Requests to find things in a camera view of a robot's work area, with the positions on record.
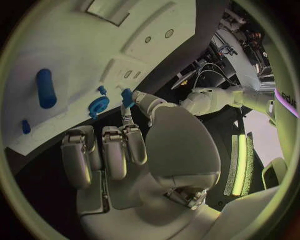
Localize blue block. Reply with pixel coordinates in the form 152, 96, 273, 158
120, 88, 137, 109

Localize short blue peg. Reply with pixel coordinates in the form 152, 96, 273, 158
21, 119, 32, 135

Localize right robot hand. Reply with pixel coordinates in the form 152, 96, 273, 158
60, 90, 223, 240

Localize glowing light bar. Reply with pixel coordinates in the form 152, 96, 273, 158
231, 133, 248, 196

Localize blue gear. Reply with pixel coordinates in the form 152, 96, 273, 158
88, 96, 111, 120

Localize white task board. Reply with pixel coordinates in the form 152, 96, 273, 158
3, 0, 199, 157

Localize cluttered workshop desk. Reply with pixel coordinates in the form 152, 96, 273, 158
209, 7, 276, 86

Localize white cable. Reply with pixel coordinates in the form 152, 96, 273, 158
193, 62, 230, 89
197, 69, 232, 88

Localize long blue cylinder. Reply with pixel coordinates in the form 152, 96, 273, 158
35, 68, 59, 109

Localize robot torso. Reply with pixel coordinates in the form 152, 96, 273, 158
266, 37, 300, 130

